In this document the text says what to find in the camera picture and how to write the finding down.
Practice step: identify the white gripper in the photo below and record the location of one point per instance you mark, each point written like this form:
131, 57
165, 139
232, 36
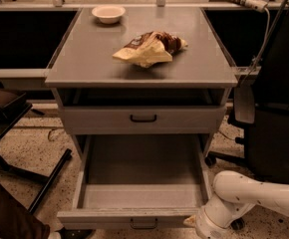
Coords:
208, 228

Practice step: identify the grey drawer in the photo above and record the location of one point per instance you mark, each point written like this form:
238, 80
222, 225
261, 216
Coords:
138, 181
141, 119

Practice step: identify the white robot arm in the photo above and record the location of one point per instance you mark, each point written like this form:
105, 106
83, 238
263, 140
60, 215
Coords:
234, 194

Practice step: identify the grey metal drawer cabinet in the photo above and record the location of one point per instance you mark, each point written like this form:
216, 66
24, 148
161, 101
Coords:
85, 74

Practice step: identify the black shoe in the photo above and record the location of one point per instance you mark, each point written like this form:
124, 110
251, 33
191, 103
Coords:
76, 234

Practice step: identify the black office chair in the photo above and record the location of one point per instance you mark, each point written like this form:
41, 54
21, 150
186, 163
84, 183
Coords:
262, 111

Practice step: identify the yellow brown chip bag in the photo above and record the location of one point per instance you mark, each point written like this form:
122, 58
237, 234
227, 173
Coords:
150, 48

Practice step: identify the person leg brown trousers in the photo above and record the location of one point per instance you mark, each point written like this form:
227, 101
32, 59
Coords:
16, 222

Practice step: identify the black folding table left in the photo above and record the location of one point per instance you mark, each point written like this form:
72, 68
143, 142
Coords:
45, 181

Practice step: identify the white bowl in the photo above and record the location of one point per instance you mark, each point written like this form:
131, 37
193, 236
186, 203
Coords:
109, 14

